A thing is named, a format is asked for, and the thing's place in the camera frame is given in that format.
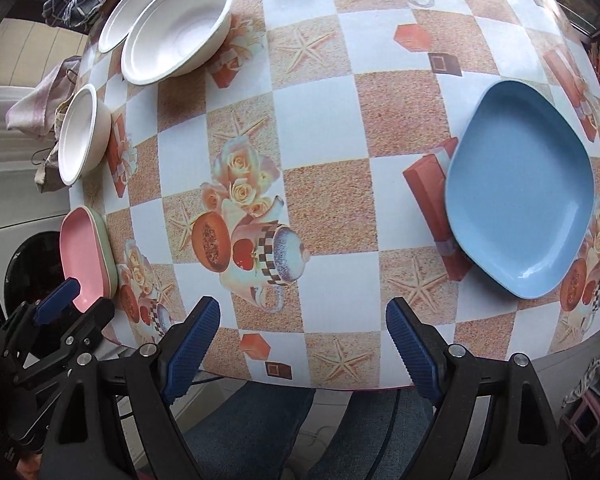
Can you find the beige cloth bag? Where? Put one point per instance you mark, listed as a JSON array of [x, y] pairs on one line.
[[40, 105]]

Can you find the small white paper bowl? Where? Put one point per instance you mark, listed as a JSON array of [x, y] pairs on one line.
[[77, 135]]

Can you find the person's right leg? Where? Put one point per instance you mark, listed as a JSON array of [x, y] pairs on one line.
[[370, 440]]

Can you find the green plastic plate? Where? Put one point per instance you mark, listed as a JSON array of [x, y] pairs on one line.
[[111, 260]]

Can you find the person's left leg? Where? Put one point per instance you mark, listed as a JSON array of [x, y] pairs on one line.
[[250, 435]]

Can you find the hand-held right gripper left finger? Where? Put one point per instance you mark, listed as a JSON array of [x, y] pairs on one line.
[[190, 345]]

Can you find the white paper plate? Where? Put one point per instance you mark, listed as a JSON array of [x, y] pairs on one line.
[[125, 12]]

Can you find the blue plastic plate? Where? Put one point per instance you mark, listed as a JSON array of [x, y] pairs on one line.
[[520, 190]]

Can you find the person's leg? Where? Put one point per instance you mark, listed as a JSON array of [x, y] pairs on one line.
[[250, 435], [370, 440]]

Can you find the checkered printed tablecloth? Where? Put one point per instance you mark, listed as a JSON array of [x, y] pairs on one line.
[[330, 200]]

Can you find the large white paper bowl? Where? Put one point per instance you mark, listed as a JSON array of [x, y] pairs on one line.
[[177, 30]]

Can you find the pink plastic plate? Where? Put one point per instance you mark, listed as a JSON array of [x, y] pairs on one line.
[[82, 255]]

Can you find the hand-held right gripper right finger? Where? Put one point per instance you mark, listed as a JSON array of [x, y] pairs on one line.
[[412, 352]]

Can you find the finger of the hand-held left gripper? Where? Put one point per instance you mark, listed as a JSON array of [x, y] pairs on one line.
[[55, 302], [87, 325]]

